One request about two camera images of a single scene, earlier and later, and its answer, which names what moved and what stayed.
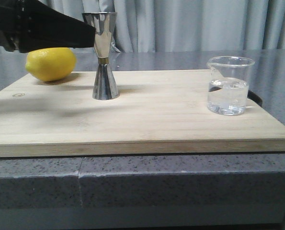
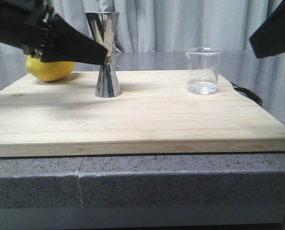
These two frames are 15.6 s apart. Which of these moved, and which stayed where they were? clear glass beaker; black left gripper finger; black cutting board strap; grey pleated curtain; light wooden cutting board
Moved: black left gripper finger; clear glass beaker
Stayed: grey pleated curtain; light wooden cutting board; black cutting board strap
